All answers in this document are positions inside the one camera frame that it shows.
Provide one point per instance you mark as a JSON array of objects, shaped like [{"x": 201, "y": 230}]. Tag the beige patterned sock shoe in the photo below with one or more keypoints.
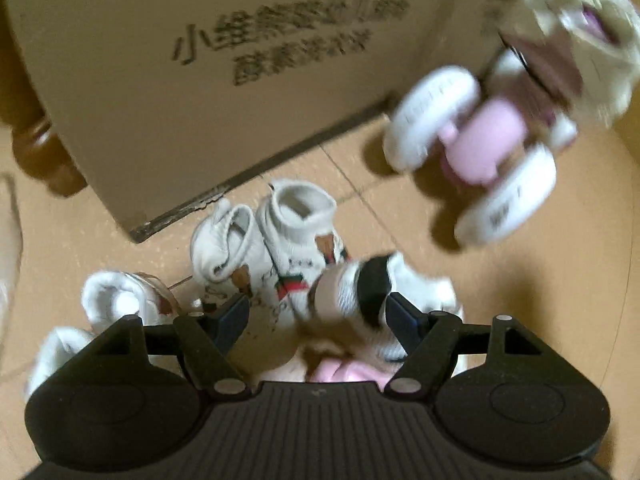
[
  {"x": 300, "y": 240},
  {"x": 225, "y": 245}
]

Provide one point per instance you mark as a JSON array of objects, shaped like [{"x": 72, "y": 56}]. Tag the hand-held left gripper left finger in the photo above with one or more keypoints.
[{"x": 232, "y": 315}]

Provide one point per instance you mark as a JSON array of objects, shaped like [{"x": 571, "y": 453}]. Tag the plain brown cardboard box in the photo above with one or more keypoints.
[{"x": 465, "y": 10}]

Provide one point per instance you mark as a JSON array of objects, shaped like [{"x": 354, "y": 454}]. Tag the pink white toddler balance bike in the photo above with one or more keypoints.
[{"x": 490, "y": 145}]

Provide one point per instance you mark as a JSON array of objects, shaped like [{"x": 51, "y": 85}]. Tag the large printed cardboard box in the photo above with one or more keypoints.
[{"x": 200, "y": 110}]

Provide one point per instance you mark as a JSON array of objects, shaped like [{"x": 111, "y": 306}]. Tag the cream padded cloth cover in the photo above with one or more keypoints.
[{"x": 612, "y": 70}]

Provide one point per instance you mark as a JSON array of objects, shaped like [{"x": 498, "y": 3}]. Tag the brown wooden table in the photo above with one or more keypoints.
[{"x": 40, "y": 155}]

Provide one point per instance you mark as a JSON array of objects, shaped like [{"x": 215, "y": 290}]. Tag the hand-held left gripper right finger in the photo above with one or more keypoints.
[{"x": 405, "y": 317}]

